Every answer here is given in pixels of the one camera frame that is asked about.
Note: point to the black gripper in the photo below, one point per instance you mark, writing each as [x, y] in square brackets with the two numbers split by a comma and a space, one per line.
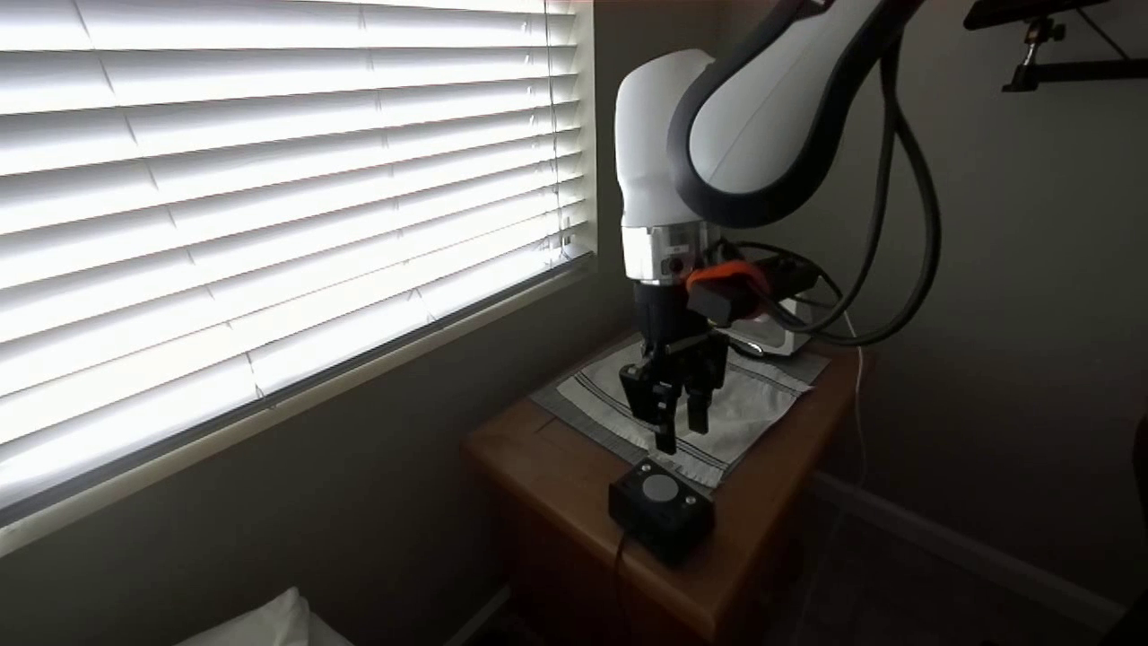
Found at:
[674, 336]

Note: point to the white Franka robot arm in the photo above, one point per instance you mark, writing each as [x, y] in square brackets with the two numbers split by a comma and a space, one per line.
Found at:
[656, 146]

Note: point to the wooden nightstand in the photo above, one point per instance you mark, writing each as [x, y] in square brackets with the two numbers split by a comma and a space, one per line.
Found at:
[562, 467]

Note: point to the white clothes iron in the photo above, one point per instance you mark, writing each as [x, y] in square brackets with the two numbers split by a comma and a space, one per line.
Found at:
[776, 341]

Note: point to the black alarm clock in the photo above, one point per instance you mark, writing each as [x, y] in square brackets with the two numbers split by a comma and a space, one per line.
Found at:
[664, 515]

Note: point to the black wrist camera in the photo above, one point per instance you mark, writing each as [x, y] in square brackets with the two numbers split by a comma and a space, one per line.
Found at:
[783, 287]

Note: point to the white striped towel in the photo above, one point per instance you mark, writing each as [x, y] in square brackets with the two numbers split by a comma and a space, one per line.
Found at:
[753, 408]

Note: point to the grey checked mat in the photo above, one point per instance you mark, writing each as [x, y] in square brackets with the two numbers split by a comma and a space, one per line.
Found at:
[553, 402]

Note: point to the window sill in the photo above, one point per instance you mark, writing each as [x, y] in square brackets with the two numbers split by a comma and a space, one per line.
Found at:
[298, 412]

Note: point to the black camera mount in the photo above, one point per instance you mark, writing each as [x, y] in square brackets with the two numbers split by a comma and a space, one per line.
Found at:
[1053, 73]

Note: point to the wall baseboard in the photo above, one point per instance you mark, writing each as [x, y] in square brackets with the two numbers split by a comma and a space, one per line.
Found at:
[955, 542]

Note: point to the white window blinds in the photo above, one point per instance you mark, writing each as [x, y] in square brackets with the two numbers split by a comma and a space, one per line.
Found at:
[298, 182]

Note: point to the white bag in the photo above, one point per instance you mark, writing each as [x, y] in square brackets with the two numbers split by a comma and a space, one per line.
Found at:
[273, 622]

